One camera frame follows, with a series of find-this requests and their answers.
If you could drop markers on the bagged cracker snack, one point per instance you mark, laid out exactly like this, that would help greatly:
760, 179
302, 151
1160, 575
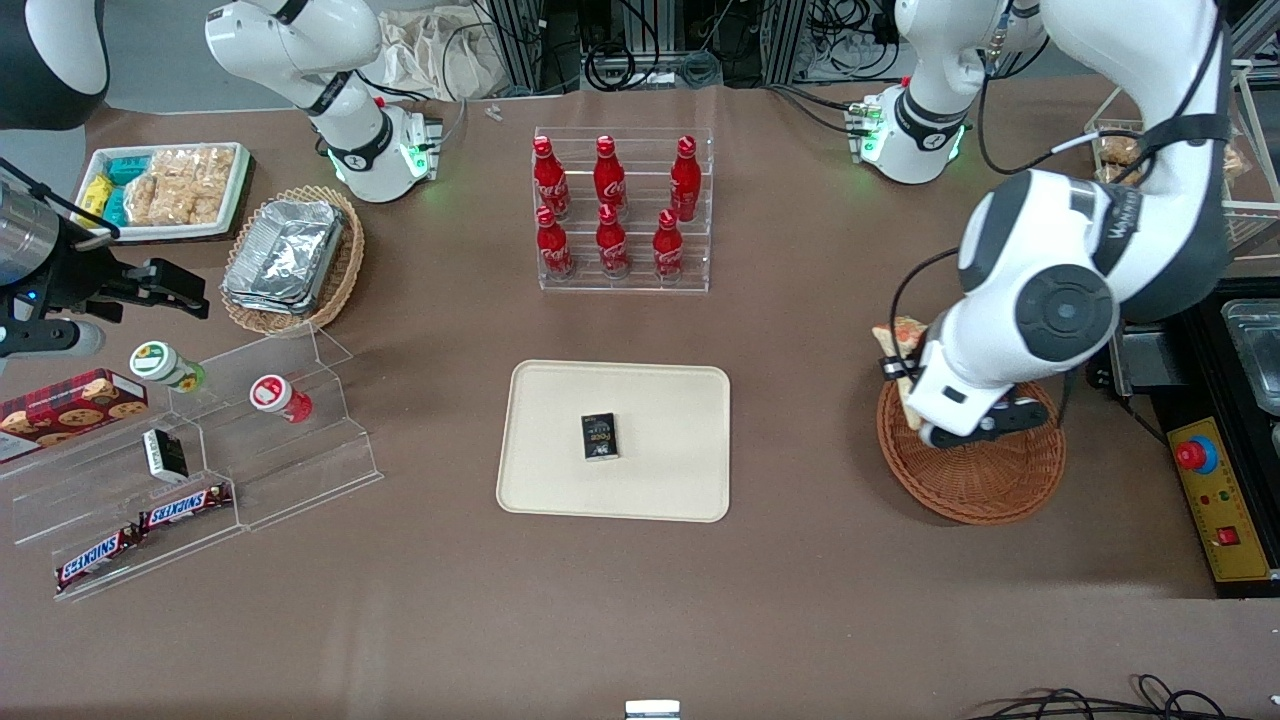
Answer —
1235, 162
1120, 150

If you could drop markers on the beige cloth bag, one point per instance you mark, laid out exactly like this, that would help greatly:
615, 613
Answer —
440, 50

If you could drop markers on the black equipment base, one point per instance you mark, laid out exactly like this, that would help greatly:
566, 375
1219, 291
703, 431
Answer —
1200, 400

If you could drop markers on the yellow control panel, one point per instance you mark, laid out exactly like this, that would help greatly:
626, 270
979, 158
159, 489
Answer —
1225, 500

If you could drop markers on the metal tray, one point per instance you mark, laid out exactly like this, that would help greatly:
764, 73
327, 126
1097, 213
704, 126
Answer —
1255, 350

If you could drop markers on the rice cracker snack packs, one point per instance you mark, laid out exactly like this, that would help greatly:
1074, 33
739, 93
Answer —
180, 185

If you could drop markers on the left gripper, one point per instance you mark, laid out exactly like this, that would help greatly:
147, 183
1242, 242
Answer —
891, 367

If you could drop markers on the stacked foil containers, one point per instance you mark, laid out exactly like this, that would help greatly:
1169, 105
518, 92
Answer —
285, 255

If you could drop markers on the small black white box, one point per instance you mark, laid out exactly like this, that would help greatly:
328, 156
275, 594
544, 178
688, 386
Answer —
165, 455

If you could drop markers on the clear acrylic bottle rack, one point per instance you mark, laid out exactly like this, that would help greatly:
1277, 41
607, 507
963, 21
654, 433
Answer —
640, 285

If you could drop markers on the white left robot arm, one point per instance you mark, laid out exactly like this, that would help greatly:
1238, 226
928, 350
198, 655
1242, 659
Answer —
1060, 240

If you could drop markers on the triangular sandwich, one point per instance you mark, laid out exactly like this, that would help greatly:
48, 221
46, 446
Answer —
905, 335

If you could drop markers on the small black card box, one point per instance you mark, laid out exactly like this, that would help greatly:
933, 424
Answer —
599, 437

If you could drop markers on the yellow snack pack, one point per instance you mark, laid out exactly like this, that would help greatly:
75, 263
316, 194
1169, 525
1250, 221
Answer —
95, 195

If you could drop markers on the beige plastic tray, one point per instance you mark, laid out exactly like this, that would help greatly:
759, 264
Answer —
660, 490

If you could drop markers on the round brown wicker basket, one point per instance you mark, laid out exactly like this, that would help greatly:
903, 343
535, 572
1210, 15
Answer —
985, 485

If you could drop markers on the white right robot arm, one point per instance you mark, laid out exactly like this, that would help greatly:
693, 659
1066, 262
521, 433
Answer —
300, 50

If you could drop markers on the grey power box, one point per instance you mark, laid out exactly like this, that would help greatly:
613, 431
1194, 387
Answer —
1150, 365

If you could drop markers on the red emergency stop button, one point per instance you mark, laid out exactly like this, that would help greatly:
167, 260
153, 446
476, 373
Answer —
1196, 455

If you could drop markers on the white snack tray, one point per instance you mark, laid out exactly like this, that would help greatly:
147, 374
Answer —
235, 215

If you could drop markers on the clear acrylic step shelf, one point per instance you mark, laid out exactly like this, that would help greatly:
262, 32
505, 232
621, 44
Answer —
290, 470

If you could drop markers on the small white device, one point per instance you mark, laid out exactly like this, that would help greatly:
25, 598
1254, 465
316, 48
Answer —
652, 710

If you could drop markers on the red capped drink bottle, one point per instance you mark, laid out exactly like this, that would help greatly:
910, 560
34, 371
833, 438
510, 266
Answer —
275, 395

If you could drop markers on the oval light wicker basket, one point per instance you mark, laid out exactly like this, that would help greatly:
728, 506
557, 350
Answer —
345, 275

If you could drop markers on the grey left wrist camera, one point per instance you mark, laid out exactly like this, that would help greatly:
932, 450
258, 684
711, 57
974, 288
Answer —
985, 425

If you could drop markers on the teal snack pack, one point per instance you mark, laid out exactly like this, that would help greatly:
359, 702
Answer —
128, 168
113, 205

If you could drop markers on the green capped drink bottle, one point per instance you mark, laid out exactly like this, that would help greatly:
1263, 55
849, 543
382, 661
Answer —
160, 363

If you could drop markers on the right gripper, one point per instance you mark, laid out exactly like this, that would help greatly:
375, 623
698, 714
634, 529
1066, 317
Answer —
78, 278

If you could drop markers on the red cookie box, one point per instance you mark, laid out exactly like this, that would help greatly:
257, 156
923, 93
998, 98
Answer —
70, 405

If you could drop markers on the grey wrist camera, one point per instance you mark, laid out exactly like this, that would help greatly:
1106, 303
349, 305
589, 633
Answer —
55, 338
985, 425

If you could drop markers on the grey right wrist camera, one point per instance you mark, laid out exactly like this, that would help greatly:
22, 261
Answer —
55, 338

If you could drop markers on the Snickers chocolate bar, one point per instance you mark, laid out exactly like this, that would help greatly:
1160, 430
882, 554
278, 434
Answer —
185, 507
95, 560

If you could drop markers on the red cola bottle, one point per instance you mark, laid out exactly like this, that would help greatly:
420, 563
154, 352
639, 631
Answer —
611, 242
685, 180
546, 180
608, 178
553, 245
667, 247

